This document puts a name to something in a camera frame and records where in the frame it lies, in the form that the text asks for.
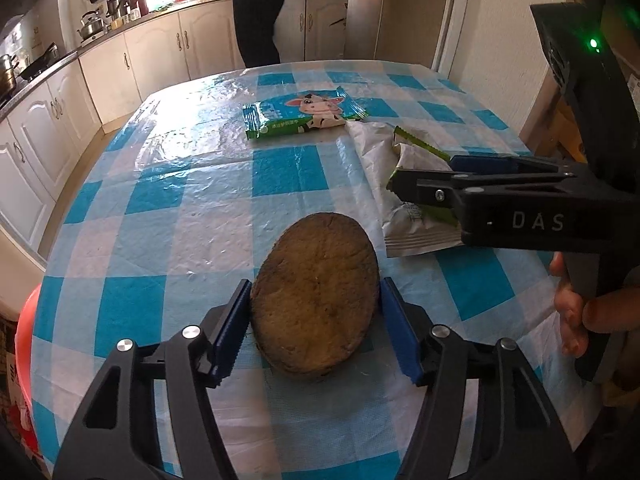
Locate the blue checked tablecloth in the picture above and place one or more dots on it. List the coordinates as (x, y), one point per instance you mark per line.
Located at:
(190, 195)

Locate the red stool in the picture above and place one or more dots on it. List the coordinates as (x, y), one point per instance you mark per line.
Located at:
(27, 340)

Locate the brown cardboard box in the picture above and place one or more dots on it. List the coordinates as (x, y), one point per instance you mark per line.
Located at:
(555, 125)

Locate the cow print snack packet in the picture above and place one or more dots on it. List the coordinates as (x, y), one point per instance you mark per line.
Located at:
(300, 110)

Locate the grey white snack bag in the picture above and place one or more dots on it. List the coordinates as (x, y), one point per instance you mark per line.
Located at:
(377, 175)

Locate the black frying pan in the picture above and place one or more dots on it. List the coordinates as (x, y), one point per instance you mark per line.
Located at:
(37, 62)

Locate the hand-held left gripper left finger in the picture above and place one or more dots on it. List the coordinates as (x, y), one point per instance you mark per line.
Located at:
(230, 330)

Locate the person's right hand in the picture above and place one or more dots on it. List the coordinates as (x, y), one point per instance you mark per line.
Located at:
(567, 310)

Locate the printed cardboard carton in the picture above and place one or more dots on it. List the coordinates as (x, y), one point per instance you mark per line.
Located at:
(12, 400)

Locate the brown oval bread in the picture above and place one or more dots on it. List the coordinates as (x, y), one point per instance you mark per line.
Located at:
(315, 295)

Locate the steel steamer pot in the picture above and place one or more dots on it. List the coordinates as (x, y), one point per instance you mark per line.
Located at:
(7, 77)

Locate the dark kitchen countertop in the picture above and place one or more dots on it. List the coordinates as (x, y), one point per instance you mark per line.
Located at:
(55, 62)

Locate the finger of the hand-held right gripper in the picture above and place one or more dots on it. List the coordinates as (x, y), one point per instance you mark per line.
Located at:
(440, 195)
(480, 162)

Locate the white base kitchen cabinets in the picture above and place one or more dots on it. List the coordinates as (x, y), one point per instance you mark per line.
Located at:
(150, 55)

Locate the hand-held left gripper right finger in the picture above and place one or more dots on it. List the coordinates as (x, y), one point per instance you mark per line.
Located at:
(400, 332)

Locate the tall grey refrigerator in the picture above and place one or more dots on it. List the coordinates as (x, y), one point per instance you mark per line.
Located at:
(400, 10)

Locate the green snack wrapper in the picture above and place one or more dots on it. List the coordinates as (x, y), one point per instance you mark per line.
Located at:
(420, 156)

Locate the steel kettle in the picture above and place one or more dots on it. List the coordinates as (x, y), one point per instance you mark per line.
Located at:
(92, 27)

